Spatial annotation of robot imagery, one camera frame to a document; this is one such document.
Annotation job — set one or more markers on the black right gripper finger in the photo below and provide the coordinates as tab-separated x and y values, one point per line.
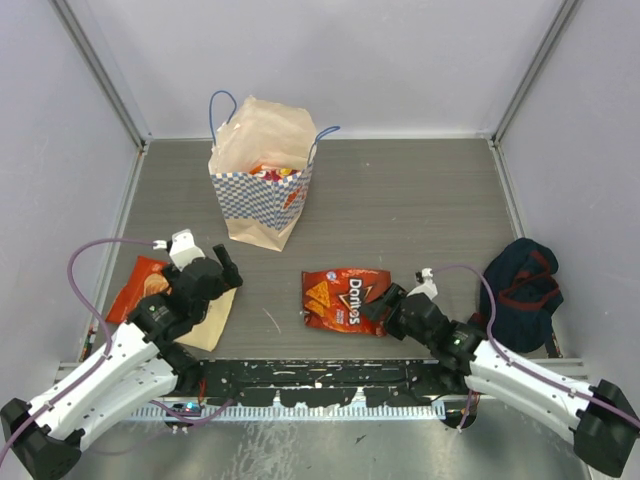
385	306
392	328

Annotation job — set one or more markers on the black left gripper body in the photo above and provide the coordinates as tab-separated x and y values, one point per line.
200	312

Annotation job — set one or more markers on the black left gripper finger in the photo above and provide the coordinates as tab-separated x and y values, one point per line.
223	257
234	279

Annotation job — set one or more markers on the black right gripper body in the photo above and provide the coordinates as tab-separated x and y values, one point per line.
417	336

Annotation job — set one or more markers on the red Doritos bag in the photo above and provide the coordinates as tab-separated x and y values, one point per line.
333	299

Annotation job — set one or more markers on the colourful candy bag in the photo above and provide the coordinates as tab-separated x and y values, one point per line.
270	173

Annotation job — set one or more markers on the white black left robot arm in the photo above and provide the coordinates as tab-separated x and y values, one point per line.
141	362

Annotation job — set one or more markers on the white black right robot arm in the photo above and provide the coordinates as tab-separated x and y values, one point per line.
598	421

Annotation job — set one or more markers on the cream red cassava chips bag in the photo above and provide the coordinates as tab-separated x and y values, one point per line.
146	279

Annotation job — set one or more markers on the blue checkered paper bag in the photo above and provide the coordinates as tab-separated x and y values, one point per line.
259	212

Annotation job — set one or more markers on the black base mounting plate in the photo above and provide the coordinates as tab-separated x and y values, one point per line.
324	383

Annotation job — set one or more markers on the dark blue red cloth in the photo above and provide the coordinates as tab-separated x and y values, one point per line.
526	294

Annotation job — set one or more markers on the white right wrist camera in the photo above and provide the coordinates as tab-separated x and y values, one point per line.
425	284

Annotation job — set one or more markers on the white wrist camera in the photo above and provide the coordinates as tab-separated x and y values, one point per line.
181	248
425	284

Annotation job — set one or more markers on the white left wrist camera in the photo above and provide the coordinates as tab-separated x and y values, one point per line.
181	248

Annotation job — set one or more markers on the aluminium front rail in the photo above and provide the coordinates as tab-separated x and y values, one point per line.
192	408

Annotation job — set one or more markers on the left aluminium corner post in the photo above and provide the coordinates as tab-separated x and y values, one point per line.
84	32

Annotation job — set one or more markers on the aluminium corner post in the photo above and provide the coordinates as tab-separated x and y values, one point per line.
550	39
84	32

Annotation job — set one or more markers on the right aluminium corner post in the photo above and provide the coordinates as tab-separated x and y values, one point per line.
550	39

